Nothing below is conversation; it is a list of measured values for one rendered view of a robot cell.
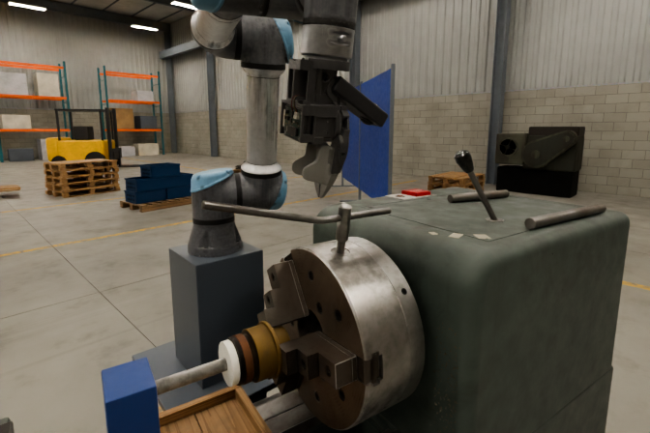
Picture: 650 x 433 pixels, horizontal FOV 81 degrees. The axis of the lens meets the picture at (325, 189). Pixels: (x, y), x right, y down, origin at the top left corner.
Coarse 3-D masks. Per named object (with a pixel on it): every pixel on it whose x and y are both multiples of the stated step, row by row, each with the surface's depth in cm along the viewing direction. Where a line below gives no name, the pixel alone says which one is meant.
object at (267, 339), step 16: (240, 336) 60; (256, 336) 60; (272, 336) 61; (288, 336) 63; (240, 352) 58; (256, 352) 59; (272, 352) 60; (240, 368) 57; (256, 368) 59; (272, 368) 60; (240, 384) 58
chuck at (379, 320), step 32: (320, 256) 63; (352, 256) 65; (320, 288) 64; (352, 288) 59; (384, 288) 61; (320, 320) 65; (352, 320) 57; (384, 320) 58; (352, 352) 57; (384, 352) 57; (320, 384) 66; (352, 384) 58; (384, 384) 57; (320, 416) 68; (352, 416) 59
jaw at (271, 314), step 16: (288, 256) 73; (272, 272) 70; (288, 272) 70; (272, 288) 70; (288, 288) 68; (272, 304) 66; (288, 304) 67; (304, 304) 68; (272, 320) 64; (288, 320) 65
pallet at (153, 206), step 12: (144, 168) 703; (156, 168) 696; (168, 168) 716; (132, 180) 675; (144, 180) 679; (156, 180) 698; (168, 180) 719; (180, 180) 739; (132, 192) 677; (144, 192) 684; (156, 192) 702; (168, 192) 721; (180, 192) 740; (120, 204) 708; (132, 204) 682; (144, 204) 674; (156, 204) 682; (168, 204) 702; (180, 204) 721
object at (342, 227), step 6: (342, 204) 64; (342, 210) 62; (348, 210) 62; (342, 216) 63; (348, 216) 63; (342, 222) 63; (348, 222) 63; (342, 228) 63; (348, 228) 64; (336, 234) 64; (342, 234) 64; (348, 234) 64; (342, 240) 64; (342, 246) 65; (342, 252) 65
